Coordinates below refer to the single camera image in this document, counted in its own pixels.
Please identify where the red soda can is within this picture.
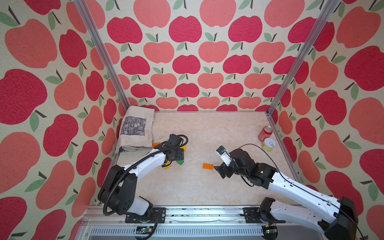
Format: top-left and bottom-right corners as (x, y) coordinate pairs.
(258, 126), (273, 142)

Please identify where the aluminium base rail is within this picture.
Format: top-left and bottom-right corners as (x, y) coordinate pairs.
(73, 206), (326, 240)

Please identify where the folded beige towel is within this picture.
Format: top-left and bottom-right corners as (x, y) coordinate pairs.
(116, 106), (155, 154)

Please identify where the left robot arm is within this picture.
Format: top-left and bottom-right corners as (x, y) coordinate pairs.
(98, 134), (189, 219)

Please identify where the left frame post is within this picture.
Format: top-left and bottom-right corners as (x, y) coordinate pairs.
(74, 0), (130, 110)

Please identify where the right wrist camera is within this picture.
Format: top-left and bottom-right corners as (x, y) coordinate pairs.
(216, 146), (232, 166)

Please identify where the right frame post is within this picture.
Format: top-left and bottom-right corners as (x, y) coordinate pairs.
(266, 0), (341, 117)

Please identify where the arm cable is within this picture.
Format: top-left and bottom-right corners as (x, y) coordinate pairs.
(238, 143), (365, 240)
(102, 134), (189, 217)

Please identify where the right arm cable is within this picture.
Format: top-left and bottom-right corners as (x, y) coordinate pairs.
(238, 143), (365, 240)

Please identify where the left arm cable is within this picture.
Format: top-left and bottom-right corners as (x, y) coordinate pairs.
(102, 134), (189, 217)

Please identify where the yellow tin can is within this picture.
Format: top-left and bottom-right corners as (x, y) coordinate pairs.
(262, 138), (276, 152)

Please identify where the frame post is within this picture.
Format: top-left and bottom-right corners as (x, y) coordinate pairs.
(266, 0), (341, 117)
(74, 0), (130, 110)

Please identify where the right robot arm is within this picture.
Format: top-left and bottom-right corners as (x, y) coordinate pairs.
(214, 146), (358, 240)

